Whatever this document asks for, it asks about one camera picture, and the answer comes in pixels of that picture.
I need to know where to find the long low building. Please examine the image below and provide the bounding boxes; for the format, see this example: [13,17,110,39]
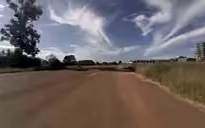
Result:
[133,56,198,64]

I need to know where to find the tall grey building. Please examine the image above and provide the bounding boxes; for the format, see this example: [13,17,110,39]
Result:
[194,41,205,63]

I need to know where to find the dry grass field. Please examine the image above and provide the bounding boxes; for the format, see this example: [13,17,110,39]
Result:
[133,62,205,109]

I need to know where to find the tall dark tree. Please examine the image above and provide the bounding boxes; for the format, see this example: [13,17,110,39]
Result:
[0,0,44,61]

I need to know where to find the row of dark bushes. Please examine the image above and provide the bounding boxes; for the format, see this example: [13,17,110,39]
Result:
[0,49,98,70]

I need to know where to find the reddish-brown asphalt road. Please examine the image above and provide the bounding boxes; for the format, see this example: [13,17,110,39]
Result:
[0,68,205,128]

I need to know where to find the dry grass verge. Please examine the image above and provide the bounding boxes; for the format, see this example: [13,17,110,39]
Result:
[0,65,91,75]

